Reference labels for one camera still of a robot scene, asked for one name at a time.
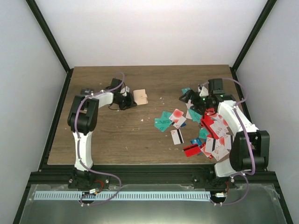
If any black frame rail front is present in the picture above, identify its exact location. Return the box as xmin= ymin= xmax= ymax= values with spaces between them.
xmin=30 ymin=164 xmax=276 ymax=187

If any white card red circle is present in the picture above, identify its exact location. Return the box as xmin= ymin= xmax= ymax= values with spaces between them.
xmin=169 ymin=109 xmax=186 ymax=123

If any teal VIP card front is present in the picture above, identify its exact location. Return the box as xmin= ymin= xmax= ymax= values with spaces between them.
xmin=154 ymin=118 xmax=172 ymax=132

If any white card magnetic stripe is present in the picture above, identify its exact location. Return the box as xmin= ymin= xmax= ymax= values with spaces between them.
xmin=171 ymin=129 xmax=184 ymax=145

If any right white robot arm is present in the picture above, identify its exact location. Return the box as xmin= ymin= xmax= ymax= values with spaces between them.
xmin=179 ymin=90 xmax=270 ymax=188

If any teal vip card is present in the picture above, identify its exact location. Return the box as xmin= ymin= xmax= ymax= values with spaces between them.
xmin=154 ymin=118 xmax=172 ymax=132
xmin=161 ymin=111 xmax=172 ymax=119

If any far teal card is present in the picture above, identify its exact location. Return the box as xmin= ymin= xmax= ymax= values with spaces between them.
xmin=182 ymin=88 xmax=190 ymax=94

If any beige card holder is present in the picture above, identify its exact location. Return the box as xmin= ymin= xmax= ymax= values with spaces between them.
xmin=133 ymin=89 xmax=148 ymax=105

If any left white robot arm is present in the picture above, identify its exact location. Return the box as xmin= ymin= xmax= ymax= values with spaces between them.
xmin=67 ymin=91 xmax=137 ymax=171

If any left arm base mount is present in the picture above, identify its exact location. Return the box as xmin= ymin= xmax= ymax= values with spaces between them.
xmin=68 ymin=169 xmax=110 ymax=190

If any teal VIP card behind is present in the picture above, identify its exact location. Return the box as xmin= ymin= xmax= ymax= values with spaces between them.
xmin=161 ymin=111 xmax=172 ymax=119

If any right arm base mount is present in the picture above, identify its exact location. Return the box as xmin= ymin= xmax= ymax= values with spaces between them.
xmin=192 ymin=171 xmax=234 ymax=190

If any small black card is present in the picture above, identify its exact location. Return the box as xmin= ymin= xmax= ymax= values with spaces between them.
xmin=80 ymin=88 xmax=94 ymax=96

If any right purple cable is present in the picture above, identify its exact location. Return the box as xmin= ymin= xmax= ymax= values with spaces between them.
xmin=205 ymin=77 xmax=256 ymax=175

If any red card black stripe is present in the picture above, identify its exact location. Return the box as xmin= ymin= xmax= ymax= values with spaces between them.
xmin=183 ymin=144 xmax=201 ymax=157

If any light blue slotted cable duct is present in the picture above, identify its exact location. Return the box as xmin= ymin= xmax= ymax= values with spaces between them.
xmin=34 ymin=191 xmax=211 ymax=201

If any white card red pattern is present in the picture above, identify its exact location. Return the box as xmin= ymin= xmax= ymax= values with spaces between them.
xmin=202 ymin=136 xmax=232 ymax=161

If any blue card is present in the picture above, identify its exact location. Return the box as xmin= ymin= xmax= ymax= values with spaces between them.
xmin=191 ymin=138 xmax=202 ymax=146

